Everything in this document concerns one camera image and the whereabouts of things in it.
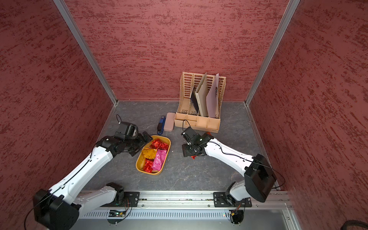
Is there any yellow plastic storage tray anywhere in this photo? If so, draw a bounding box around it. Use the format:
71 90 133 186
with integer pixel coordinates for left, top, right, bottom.
136 135 171 175

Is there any blue black stapler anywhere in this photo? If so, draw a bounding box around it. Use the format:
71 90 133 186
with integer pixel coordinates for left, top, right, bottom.
157 116 166 135

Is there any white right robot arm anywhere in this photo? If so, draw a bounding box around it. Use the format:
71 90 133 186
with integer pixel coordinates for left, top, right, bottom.
182 138 277 203

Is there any aluminium left corner post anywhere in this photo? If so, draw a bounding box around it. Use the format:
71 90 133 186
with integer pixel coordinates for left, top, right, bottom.
53 0 118 106

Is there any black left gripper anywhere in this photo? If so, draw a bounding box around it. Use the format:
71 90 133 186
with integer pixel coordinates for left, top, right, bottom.
125 131 153 156

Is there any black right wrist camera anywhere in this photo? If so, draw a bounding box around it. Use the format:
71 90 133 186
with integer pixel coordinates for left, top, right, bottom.
181 127 201 145

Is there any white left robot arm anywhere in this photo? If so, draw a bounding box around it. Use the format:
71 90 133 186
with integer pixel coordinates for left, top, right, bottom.
32 132 153 230

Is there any magenta long tea bag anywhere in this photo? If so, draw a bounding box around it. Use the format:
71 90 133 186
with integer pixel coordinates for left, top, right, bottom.
152 149 167 171

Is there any beige plastic file organizer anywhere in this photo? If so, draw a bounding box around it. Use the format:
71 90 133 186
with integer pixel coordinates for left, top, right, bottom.
174 72 226 133

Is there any pink pencil case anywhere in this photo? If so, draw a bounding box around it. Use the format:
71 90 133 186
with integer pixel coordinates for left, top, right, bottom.
164 112 176 132

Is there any aluminium right corner post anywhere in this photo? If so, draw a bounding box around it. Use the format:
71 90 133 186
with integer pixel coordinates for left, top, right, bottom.
245 0 300 107

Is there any orange square tea bag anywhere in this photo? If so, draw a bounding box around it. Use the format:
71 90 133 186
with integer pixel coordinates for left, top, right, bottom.
142 148 157 160

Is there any black folder in organizer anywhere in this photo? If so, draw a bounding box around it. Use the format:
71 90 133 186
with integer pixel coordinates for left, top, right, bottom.
190 88 199 115

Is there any lilac clipboard in organizer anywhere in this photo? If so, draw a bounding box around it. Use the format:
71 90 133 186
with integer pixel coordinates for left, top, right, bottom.
206 73 219 118

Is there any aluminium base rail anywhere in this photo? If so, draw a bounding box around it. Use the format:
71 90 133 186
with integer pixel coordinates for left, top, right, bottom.
77 190 294 210

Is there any white vented cable channel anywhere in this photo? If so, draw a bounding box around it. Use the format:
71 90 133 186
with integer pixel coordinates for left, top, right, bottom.
80 209 230 220

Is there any aluminium corner post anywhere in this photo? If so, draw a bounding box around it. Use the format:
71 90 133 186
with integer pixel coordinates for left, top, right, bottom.
245 0 300 107
53 0 118 106

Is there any beige folder in organizer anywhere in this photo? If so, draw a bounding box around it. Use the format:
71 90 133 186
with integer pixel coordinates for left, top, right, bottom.
195 73 209 117

